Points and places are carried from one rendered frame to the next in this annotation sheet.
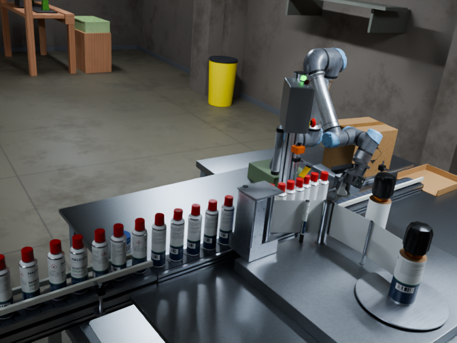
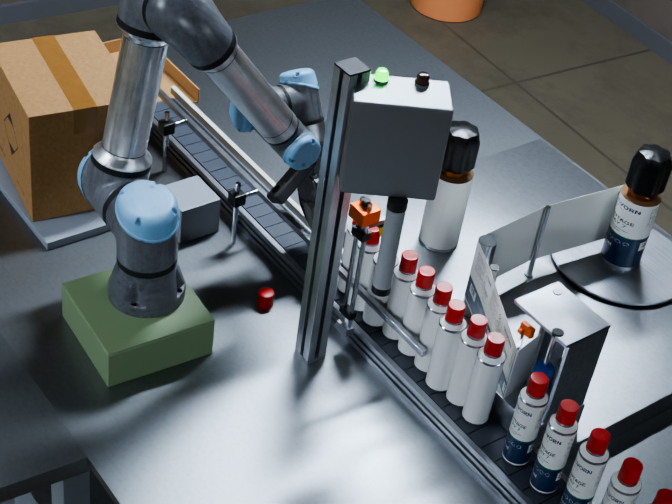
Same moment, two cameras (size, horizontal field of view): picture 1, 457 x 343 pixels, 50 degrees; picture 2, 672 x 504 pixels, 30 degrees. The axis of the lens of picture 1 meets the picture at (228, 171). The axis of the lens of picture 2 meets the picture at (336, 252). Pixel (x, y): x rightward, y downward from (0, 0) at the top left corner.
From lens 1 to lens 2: 2.70 m
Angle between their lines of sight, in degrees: 77
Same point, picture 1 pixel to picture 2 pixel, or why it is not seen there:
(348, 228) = (508, 248)
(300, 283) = (616, 365)
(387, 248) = (573, 219)
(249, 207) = (594, 348)
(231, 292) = not seen: hidden behind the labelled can
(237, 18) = not seen: outside the picture
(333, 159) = (74, 190)
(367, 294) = (625, 291)
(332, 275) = not seen: hidden behind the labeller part
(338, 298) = (640, 328)
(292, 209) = (491, 302)
